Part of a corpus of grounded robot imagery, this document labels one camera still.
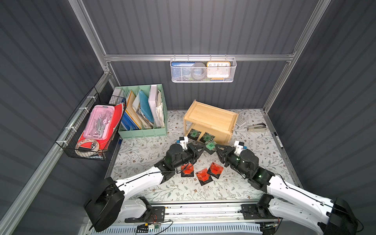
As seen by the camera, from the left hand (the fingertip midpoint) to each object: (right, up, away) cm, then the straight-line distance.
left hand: (206, 147), depth 72 cm
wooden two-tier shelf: (+9, +12, +15) cm, 21 cm away
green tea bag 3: (+3, -1, +3) cm, 4 cm away
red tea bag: (-10, -17, +17) cm, 26 cm away
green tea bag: (-6, +4, +30) cm, 31 cm away
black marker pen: (+57, 0, +35) cm, 67 cm away
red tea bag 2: (+7, -17, +17) cm, 25 cm away
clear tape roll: (-52, +1, -5) cm, 52 cm away
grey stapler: (+43, +9, +37) cm, 57 cm away
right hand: (+6, +1, 0) cm, 6 cm away
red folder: (-46, +19, +5) cm, 50 cm away
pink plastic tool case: (-53, +12, 0) cm, 55 cm away
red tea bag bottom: (0, -20, +14) cm, 25 cm away
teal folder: (-37, +23, +21) cm, 49 cm away
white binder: (-32, +25, +19) cm, 45 cm away
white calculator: (+31, +14, +40) cm, 52 cm away
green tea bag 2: (+4, +2, +30) cm, 30 cm away
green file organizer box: (-47, +11, +28) cm, 56 cm away
